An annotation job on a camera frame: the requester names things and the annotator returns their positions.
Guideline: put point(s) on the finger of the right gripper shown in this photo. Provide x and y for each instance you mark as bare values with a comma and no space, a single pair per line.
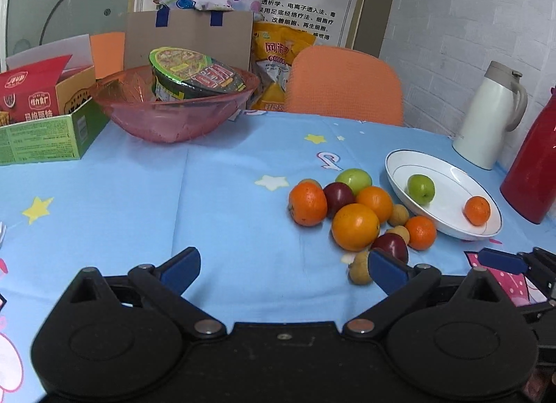
538,266

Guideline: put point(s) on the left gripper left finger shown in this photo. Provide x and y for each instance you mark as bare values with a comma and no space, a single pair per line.
162,288

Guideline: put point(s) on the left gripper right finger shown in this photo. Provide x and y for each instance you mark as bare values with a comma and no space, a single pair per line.
405,288

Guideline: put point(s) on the dark red plum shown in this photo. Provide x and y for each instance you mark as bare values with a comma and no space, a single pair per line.
337,196
393,244

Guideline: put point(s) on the brown longan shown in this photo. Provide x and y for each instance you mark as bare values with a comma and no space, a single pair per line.
358,269
401,231
399,216

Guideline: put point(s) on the large orange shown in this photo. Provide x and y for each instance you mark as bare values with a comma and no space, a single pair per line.
378,200
355,227

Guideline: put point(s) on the green jujube fruit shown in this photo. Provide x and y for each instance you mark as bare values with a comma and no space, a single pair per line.
355,179
421,189

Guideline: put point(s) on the small tangerine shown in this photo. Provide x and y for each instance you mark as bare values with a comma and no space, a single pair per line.
307,204

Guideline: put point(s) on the red thermos jug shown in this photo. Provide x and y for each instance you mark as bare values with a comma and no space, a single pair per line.
529,186

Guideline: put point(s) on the white porcelain plate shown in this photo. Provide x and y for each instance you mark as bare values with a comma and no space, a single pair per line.
453,187

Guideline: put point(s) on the blue cartoon tablecloth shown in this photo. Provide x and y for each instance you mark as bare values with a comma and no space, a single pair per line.
129,202

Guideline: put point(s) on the white thermos jug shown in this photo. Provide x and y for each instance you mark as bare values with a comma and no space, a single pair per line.
496,108

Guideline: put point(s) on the green cardboard box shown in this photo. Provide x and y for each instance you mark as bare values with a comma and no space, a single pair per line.
62,137

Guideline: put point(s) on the pink glass bowl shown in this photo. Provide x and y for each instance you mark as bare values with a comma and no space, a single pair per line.
127,98

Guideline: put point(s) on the orange chair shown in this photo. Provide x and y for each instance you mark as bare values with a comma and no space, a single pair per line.
107,53
344,83

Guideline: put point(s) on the instant noodle cup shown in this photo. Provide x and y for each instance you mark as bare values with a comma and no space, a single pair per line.
181,74

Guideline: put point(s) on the red snack packet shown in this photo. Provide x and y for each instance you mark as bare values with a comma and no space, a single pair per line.
29,92

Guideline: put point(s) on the brown cardboard box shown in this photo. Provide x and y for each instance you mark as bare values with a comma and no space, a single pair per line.
222,35

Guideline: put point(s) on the yellow snack bag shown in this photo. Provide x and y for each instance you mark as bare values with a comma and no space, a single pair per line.
274,47

